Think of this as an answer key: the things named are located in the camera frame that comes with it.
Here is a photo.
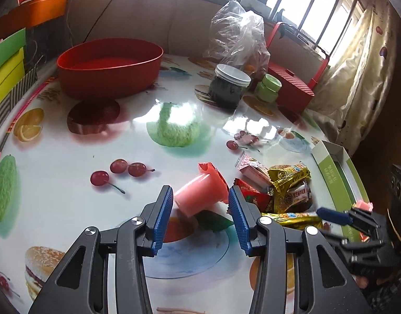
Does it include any yellow-green box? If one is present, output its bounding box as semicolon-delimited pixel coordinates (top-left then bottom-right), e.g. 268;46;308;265
0;47;26;103

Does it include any person's right hand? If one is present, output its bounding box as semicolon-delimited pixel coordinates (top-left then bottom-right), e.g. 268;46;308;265
354;275;391;290

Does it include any pink red candy wrapper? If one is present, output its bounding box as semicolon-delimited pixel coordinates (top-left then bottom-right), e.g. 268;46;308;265
235;151;273;187

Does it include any clear plastic bag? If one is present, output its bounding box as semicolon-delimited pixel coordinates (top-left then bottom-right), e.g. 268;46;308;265
204;0;270;72

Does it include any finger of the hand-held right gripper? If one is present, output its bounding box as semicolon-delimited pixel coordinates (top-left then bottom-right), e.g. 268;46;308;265
349;208;389;241
316;207;384;247

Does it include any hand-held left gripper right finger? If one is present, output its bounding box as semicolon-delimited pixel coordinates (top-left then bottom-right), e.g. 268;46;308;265
228;185;373;314

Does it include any small red snack packet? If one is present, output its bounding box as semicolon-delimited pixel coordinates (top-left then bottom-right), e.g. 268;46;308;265
234;178;273;212

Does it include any cream patterned curtain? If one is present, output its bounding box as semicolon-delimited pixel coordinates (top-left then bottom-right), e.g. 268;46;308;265
308;7;394;138

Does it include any person's right forearm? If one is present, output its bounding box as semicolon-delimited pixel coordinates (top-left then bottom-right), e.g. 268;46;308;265
364;268;401;311

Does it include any bright green box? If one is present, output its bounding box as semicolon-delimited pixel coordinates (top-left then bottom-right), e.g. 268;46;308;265
0;28;26;72

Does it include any green cardboard box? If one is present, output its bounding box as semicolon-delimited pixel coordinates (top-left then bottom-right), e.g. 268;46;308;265
311;139;371;241

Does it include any red lidded basket with handle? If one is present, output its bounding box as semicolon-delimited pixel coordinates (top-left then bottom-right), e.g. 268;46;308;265
266;21;330;115

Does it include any red oval tub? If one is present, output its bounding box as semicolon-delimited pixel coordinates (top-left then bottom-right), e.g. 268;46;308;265
56;37;164;100

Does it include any gold snack packet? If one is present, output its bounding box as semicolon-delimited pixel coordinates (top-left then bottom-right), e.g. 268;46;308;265
261;211;323;227
267;161;311;213

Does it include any dark jar with white lid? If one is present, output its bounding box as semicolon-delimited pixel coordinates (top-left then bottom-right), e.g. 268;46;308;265
208;64;251;110

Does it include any orange box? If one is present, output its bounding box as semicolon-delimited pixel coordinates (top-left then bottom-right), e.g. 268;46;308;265
10;0;68;28

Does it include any light green jar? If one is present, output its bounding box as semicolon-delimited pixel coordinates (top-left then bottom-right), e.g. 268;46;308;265
254;74;282;103

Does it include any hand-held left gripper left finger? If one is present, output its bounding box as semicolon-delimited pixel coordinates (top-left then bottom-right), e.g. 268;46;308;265
28;185;174;314

